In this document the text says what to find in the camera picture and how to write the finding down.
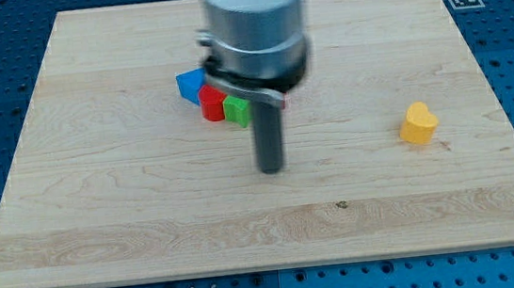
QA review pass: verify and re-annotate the green block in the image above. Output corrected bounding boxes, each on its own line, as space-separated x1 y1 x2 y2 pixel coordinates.
223 95 251 128

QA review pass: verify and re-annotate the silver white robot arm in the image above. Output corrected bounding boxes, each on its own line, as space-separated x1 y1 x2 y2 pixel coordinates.
198 0 310 174

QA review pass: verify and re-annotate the blue pentagon block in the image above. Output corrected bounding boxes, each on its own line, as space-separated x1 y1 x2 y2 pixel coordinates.
175 68 205 106

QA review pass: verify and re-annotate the red block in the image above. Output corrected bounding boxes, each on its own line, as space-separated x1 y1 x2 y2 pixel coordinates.
198 85 227 121

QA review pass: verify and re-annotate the yellow heart block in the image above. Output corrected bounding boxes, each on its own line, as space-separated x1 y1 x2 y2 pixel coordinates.
399 101 440 145

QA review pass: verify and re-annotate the wooden board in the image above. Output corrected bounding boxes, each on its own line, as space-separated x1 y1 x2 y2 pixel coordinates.
0 0 514 288

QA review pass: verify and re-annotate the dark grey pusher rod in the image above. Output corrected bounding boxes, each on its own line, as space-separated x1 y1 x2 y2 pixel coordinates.
251 103 284 174

